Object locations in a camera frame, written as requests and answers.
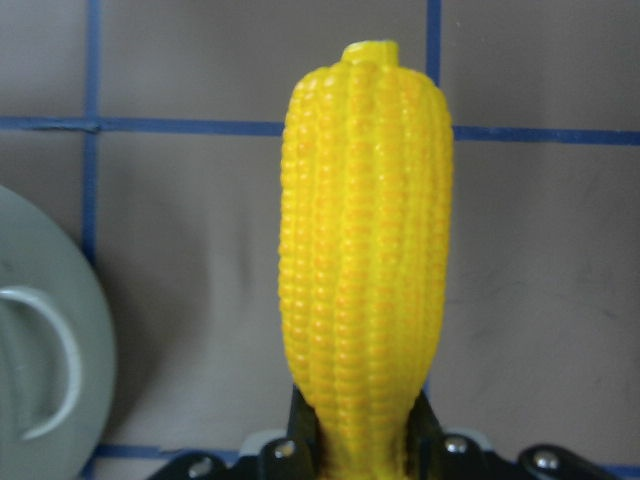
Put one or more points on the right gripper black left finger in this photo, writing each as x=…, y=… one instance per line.
x=295, y=454

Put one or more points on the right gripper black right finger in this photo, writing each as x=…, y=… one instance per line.
x=433, y=453

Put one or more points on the yellow corn cob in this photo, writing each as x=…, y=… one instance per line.
x=366, y=178

